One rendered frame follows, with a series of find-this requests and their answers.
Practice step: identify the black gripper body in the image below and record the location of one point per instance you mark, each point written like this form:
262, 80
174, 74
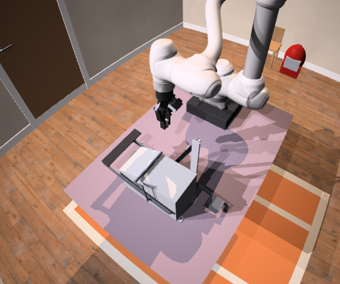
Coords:
163, 97

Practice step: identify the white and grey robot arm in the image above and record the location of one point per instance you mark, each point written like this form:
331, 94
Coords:
201, 74

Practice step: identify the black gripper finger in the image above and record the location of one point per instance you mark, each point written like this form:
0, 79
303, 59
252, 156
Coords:
168, 111
160, 114

